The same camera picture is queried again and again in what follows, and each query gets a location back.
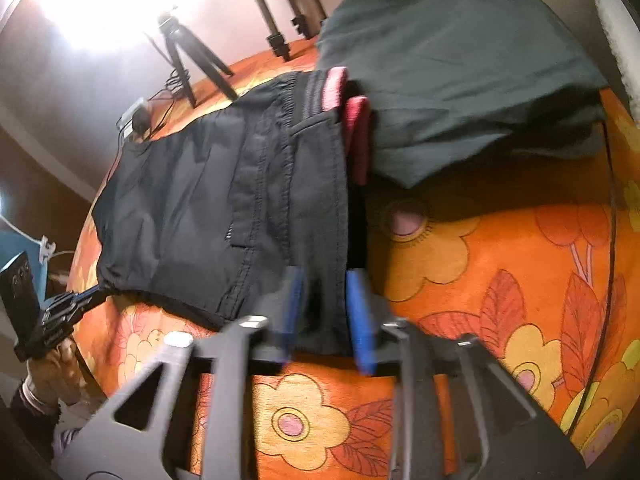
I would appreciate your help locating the small black tripod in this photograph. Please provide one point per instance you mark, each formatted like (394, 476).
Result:
(192, 57)

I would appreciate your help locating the person's left forearm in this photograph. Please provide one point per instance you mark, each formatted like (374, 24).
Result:
(35, 425)

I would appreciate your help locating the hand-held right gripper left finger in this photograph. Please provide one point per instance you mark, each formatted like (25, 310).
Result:
(294, 310)

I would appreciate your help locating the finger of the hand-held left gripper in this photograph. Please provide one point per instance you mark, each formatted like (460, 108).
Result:
(92, 296)

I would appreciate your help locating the black pants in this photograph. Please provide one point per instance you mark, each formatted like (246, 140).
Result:
(200, 220)

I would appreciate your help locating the metal bangles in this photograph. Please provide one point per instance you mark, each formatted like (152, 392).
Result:
(36, 394)

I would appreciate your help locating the person's left hand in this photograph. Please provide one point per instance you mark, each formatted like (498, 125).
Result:
(52, 367)

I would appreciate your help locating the dark green folded cloth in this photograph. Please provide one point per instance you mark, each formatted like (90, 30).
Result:
(450, 85)

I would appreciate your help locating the orange floral bedsheet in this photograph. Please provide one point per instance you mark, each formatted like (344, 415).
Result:
(475, 285)

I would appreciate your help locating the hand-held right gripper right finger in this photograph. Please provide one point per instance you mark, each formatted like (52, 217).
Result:
(360, 320)

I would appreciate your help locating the white fluffy cloth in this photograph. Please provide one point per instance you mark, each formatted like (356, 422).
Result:
(617, 30)

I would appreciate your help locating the red towel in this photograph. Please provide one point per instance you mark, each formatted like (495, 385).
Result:
(357, 130)

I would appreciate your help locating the white charger adapter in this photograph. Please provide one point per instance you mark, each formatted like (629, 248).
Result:
(135, 120)

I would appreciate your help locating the blue object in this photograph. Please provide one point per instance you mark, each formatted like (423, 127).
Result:
(20, 247)

